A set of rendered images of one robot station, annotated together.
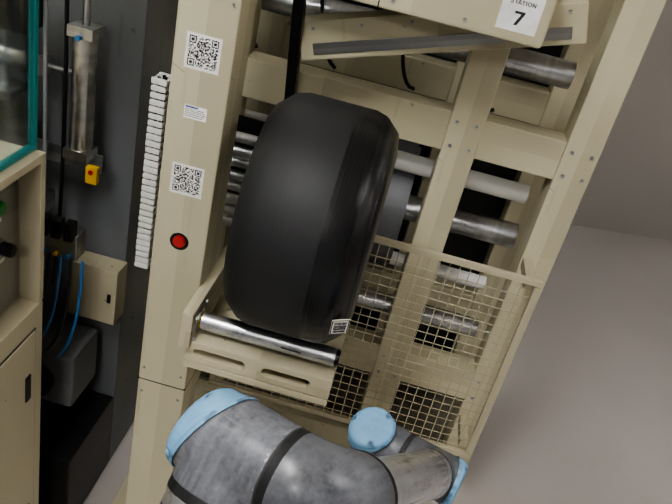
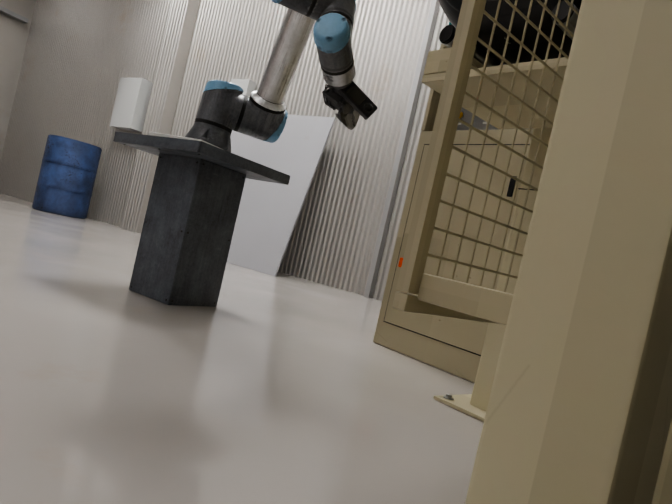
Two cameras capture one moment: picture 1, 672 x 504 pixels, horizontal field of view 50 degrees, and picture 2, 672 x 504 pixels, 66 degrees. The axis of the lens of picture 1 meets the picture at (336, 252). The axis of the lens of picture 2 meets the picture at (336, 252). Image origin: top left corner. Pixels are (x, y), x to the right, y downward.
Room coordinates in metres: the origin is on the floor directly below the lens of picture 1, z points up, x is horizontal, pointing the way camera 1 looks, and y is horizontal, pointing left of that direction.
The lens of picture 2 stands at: (2.16, -1.03, 0.35)
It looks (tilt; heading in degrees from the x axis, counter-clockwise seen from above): 0 degrees down; 136
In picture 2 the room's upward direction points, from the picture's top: 13 degrees clockwise
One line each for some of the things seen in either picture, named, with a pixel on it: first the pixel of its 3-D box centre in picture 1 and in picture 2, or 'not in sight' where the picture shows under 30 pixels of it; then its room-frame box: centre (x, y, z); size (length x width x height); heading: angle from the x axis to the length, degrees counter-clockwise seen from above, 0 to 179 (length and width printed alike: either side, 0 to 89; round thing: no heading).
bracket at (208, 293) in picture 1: (213, 288); not in sight; (1.53, 0.28, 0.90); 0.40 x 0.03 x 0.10; 177
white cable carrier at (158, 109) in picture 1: (155, 176); not in sight; (1.49, 0.45, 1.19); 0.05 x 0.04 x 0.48; 177
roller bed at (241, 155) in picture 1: (246, 176); not in sight; (1.91, 0.31, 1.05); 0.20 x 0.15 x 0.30; 87
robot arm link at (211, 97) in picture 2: not in sight; (222, 105); (0.24, 0.03, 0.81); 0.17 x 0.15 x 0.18; 65
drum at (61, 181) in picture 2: not in sight; (67, 177); (-4.68, 0.97, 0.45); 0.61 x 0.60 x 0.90; 102
